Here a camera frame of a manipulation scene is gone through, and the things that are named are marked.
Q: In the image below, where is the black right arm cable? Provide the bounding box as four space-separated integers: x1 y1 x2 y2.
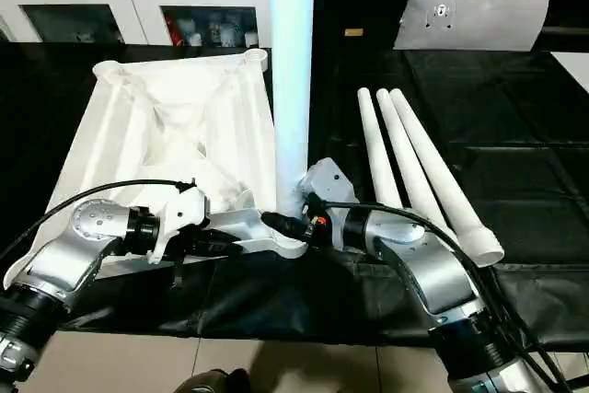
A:
310 197 572 393

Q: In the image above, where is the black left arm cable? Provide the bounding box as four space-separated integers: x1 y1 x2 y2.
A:
0 179 197 263

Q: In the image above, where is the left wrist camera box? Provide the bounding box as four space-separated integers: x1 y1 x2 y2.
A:
146 180 208 265

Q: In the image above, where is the white plastic table leg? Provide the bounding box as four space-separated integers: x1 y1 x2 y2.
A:
388 87 506 269
268 0 318 222
375 87 461 247
356 87 406 205

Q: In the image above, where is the white plastic table top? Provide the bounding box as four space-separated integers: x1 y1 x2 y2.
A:
2 48 308 291

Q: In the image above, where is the dark left robot foot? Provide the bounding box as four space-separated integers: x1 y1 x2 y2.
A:
177 367 252 393

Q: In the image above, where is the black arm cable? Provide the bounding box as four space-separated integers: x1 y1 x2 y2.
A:
310 197 572 393
0 179 197 263

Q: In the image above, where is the black work mat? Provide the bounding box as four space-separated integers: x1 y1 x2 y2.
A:
0 40 589 348

